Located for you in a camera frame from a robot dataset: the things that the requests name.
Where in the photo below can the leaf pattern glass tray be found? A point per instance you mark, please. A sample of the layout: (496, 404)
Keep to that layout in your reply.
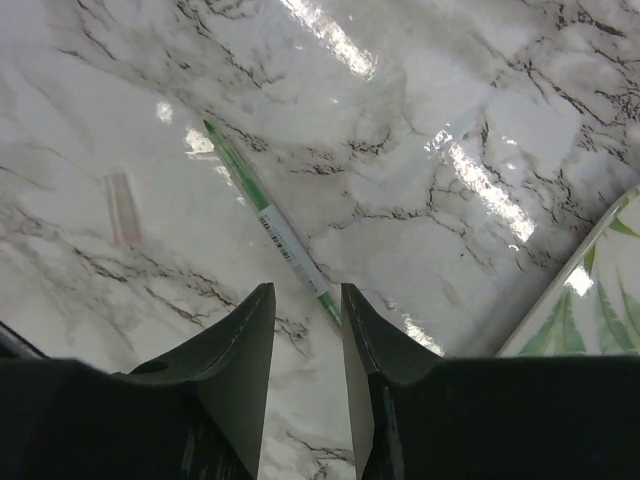
(592, 307)

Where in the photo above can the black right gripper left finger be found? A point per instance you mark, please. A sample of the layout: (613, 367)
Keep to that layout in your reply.
(197, 411)

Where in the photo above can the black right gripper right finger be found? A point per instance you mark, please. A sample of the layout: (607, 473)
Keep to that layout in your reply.
(413, 414)

